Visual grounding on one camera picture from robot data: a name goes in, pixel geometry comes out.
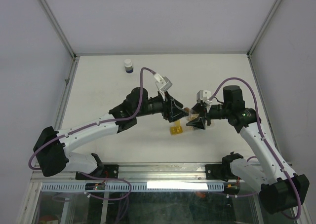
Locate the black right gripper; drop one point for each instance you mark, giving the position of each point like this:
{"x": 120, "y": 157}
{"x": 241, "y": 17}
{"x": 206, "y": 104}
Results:
{"x": 200, "y": 123}

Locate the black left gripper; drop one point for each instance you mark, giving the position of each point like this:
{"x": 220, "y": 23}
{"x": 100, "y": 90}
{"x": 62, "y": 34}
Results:
{"x": 172, "y": 110}

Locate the clear glass pill bottle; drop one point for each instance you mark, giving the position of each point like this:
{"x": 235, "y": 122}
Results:
{"x": 192, "y": 115}

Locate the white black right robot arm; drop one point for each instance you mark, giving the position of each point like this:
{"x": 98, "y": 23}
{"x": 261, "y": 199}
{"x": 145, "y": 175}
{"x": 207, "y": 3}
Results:
{"x": 278, "y": 185}

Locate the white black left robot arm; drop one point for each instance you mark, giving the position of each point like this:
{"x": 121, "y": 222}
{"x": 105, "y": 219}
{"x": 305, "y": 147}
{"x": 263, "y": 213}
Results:
{"x": 54, "y": 150}

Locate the white-capped dark pill bottle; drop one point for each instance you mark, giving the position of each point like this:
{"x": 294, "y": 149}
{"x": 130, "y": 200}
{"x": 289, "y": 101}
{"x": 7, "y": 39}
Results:
{"x": 128, "y": 65}

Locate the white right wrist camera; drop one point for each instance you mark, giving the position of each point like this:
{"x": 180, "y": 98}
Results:
{"x": 203, "y": 97}

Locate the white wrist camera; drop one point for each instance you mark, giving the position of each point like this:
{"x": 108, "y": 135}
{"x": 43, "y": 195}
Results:
{"x": 163, "y": 84}
{"x": 203, "y": 97}

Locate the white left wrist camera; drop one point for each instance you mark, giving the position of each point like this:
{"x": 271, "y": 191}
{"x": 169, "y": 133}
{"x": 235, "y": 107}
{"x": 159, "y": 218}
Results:
{"x": 163, "y": 84}

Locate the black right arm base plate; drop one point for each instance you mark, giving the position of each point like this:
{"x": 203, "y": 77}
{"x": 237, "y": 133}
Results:
{"x": 216, "y": 172}

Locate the white slotted cable duct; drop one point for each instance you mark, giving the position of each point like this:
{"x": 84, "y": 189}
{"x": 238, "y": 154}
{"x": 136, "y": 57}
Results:
{"x": 134, "y": 187}

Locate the aluminium mounting rail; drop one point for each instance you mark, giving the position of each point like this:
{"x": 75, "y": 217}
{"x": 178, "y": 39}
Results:
{"x": 143, "y": 172}

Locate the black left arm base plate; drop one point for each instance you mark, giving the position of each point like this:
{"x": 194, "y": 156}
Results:
{"x": 108, "y": 171}

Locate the aluminium cage frame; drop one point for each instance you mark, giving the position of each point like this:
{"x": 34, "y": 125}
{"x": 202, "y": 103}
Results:
{"x": 278, "y": 35}

